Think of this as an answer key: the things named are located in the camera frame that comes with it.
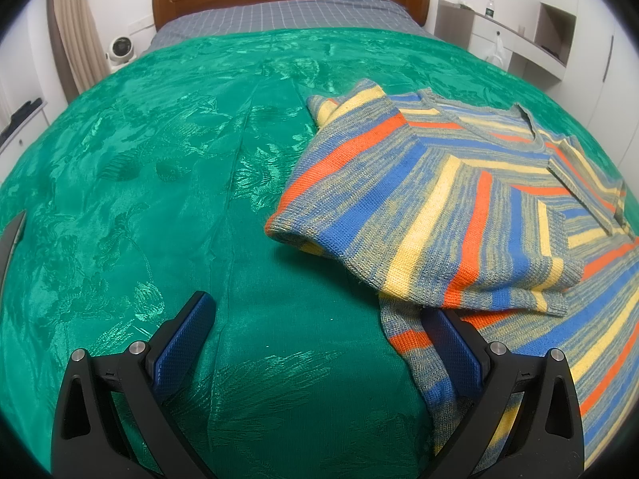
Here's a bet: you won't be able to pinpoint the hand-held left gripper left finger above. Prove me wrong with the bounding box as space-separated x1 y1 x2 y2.
51 291 218 479

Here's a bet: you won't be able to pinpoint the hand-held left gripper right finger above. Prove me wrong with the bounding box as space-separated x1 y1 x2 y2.
422 308 585 479

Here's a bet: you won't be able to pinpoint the striped knit sweater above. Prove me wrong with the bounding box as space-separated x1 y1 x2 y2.
266 79 639 470

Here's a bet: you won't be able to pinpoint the dark clothes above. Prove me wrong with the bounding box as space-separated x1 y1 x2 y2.
0 99 43 135

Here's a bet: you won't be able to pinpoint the green patterned blanket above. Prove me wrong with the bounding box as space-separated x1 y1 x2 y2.
0 27 639 479

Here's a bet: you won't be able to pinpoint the white low cabinet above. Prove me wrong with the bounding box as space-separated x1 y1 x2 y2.
0 97 48 180

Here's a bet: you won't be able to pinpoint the white round fan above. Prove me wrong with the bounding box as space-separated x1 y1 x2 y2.
106 35 135 71

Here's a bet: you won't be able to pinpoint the clear plastic bag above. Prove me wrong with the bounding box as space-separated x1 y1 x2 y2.
486 32 507 65

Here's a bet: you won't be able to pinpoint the white wardrobe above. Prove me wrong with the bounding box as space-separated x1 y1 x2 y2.
536 0 639 160

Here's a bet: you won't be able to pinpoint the beige curtain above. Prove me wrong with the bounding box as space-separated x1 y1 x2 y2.
46 0 108 95

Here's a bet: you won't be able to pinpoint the grey checked bedsheet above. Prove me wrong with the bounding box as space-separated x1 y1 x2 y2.
141 0 435 58

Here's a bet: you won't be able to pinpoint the black curved strap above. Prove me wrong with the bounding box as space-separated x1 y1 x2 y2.
0 210 27 305

